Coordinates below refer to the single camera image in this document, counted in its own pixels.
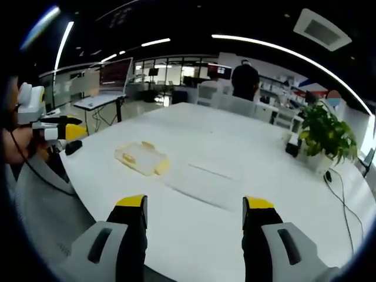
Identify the short ceiling light strip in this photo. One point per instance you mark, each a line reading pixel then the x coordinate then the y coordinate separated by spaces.
pixel 155 42

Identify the white office partition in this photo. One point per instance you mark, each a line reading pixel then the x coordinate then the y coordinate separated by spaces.
pixel 235 105

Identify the green plant in white pot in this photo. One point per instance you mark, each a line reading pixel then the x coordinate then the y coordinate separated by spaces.
pixel 326 135

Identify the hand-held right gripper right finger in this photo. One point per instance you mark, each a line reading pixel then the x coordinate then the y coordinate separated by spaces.
pixel 273 246

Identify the long ceiling light strip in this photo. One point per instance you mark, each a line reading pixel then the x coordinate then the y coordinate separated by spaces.
pixel 293 54

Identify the round red and blue sign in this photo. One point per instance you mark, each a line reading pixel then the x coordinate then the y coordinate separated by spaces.
pixel 334 97

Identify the clear plastic lid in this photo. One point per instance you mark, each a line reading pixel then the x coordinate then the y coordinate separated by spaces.
pixel 205 183

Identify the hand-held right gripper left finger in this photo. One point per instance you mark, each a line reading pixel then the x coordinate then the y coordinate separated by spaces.
pixel 111 243

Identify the black rounded object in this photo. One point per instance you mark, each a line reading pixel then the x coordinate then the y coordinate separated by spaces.
pixel 73 147

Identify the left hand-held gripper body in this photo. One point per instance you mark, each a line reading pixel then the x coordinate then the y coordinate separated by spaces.
pixel 30 102

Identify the person's grey clothing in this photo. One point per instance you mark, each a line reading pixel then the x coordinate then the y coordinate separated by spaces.
pixel 44 211

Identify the red lit monitor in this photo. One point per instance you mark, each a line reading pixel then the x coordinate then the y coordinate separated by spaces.
pixel 220 70

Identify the laptop on side desk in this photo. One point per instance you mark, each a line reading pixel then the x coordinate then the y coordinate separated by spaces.
pixel 115 75

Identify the person's left hand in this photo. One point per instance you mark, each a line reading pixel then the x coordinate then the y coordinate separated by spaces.
pixel 17 145

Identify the white side table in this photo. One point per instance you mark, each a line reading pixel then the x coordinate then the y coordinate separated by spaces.
pixel 98 101

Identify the small black box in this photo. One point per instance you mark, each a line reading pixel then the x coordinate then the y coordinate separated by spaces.
pixel 293 149

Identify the clear box with yellow latches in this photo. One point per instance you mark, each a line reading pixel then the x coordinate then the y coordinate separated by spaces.
pixel 141 158

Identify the ceiling air vent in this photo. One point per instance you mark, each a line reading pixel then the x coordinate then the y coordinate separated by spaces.
pixel 322 29

